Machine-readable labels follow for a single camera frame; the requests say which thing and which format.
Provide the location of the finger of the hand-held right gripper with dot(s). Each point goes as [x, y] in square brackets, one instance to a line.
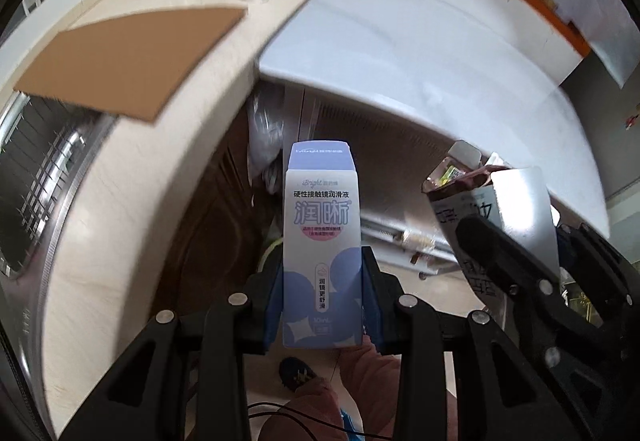
[500, 261]
[600, 281]

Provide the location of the grey white carton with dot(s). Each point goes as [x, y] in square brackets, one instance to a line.
[525, 206]

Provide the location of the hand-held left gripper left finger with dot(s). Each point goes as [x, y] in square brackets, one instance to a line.
[272, 308]

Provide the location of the brown wooden cabinet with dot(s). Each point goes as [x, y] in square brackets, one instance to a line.
[220, 231]

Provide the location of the brown cardboard sheet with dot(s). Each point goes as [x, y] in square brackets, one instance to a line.
[125, 56]

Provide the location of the dark blue shoe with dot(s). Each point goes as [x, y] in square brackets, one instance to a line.
[296, 375]

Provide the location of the white purple carton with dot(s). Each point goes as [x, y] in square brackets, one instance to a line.
[320, 221]

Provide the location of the person's pink trousers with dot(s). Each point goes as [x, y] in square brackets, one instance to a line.
[300, 413]

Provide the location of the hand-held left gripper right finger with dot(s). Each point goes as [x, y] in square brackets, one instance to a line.
[371, 308]

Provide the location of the yellow-green trash bin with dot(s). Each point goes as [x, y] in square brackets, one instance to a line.
[267, 252]

